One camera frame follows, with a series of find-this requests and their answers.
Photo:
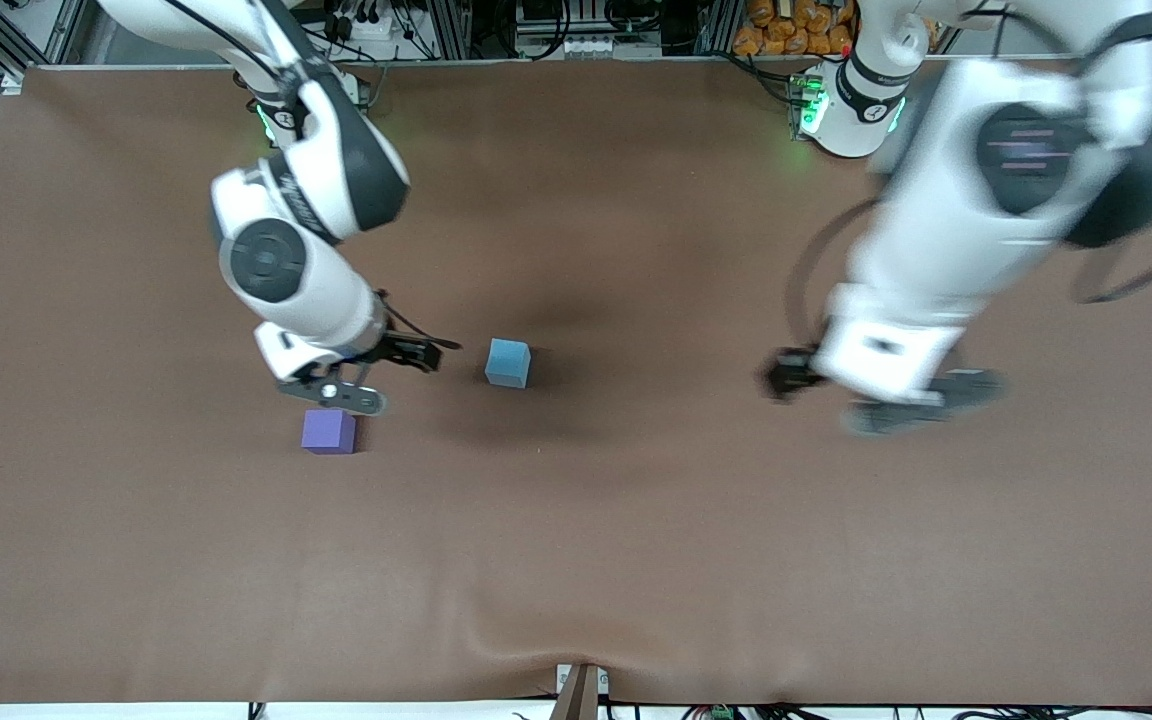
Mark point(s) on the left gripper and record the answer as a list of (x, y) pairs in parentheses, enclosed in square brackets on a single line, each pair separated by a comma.
[(789, 372)]

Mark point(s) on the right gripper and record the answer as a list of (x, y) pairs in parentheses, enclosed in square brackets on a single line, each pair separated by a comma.
[(398, 349)]

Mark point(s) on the blue foam block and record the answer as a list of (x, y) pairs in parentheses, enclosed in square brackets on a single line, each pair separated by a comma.
[(507, 363)]

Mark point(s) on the purple foam block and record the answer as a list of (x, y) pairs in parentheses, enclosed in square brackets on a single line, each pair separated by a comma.
[(328, 432)]

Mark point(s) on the white terminal block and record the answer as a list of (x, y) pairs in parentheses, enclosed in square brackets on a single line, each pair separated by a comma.
[(591, 46)]

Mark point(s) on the brown table mat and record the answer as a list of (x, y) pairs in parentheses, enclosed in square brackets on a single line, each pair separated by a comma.
[(636, 550)]

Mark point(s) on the pile of orange packets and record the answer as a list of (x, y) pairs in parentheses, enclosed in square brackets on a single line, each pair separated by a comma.
[(786, 35)]

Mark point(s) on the white power strip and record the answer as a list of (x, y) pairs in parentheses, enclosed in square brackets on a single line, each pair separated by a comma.
[(366, 25)]

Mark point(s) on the green terminal connector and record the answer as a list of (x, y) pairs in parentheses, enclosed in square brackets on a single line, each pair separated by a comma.
[(722, 713)]

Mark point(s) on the aluminium frame profile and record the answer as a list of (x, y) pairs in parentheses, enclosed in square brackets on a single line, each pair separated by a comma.
[(66, 25)]

